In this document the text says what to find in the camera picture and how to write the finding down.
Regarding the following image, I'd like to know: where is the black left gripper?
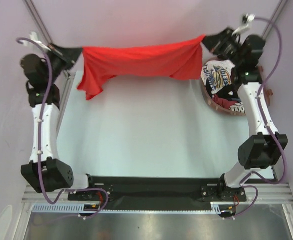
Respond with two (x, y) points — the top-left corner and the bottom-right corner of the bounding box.
(44, 43), (84, 85)

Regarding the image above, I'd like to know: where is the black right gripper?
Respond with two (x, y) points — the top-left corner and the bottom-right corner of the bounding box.
(199, 27), (244, 68)

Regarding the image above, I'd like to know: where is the red tank top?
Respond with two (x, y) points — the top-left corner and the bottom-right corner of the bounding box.
(77, 35), (205, 101)

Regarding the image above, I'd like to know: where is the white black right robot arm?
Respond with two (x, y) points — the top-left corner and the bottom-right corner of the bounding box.
(202, 28), (288, 201)

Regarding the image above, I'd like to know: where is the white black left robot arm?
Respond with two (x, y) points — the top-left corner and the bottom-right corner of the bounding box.
(20, 44), (97, 200)

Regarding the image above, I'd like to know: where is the white printed tank top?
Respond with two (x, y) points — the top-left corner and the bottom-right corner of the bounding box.
(201, 60), (235, 95)

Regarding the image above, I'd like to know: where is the maroon tank top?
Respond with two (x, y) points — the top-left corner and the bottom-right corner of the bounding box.
(212, 95), (238, 110)

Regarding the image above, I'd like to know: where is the navy white striped tank top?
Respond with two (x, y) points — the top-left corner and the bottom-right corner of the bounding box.
(229, 104), (245, 114)

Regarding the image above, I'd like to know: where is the brown translucent laundry basket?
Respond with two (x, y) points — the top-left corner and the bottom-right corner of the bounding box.
(201, 57), (274, 117)

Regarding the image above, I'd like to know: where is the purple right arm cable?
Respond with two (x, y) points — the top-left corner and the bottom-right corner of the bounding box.
(221, 16), (289, 221)

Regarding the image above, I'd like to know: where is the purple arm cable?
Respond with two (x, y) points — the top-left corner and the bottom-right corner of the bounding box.
(221, 16), (289, 221)
(16, 37), (110, 221)

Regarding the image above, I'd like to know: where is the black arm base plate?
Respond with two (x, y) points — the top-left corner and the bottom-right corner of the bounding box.
(68, 176), (248, 212)

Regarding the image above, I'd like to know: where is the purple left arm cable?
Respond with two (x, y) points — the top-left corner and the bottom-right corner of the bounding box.
(16, 37), (110, 221)

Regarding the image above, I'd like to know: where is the aluminium frame rail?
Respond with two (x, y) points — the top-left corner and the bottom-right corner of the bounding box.
(21, 182), (293, 205)

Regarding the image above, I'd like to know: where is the white slotted cable duct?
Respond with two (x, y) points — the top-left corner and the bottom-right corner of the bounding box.
(32, 203), (234, 215)

